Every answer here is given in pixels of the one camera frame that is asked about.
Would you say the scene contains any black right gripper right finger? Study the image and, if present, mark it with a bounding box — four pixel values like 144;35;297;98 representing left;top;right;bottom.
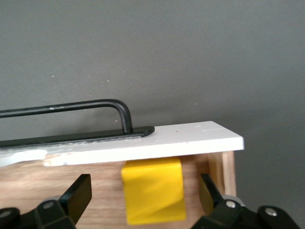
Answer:
190;173;301;229

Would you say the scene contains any yellow cube block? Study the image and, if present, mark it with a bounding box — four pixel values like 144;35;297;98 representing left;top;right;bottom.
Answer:
121;156;187;226

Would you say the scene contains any white-fronted wooden drawer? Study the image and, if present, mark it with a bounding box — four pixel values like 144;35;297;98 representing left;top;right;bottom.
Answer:
0;121;244;229

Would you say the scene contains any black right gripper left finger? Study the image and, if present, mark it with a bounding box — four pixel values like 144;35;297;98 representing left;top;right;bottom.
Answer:
0;173;92;229

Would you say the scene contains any black metal drawer handle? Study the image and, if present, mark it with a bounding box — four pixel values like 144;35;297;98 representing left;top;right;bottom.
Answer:
0;98;155;149

